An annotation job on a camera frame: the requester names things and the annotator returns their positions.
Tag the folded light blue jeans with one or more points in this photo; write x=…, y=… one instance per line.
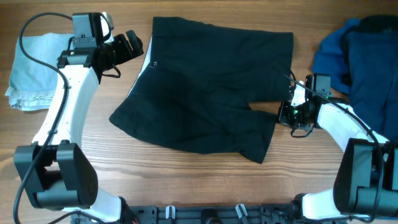
x=31, y=85

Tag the dark green shorts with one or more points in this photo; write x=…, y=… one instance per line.
x=194, y=91

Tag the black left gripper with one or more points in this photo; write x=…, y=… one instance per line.
x=126, y=53

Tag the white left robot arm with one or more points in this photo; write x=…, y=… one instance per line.
x=55, y=173

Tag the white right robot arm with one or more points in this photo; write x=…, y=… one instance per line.
x=365, y=187

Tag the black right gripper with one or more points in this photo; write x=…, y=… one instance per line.
x=283, y=117

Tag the blue clothes pile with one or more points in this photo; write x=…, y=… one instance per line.
x=361, y=59

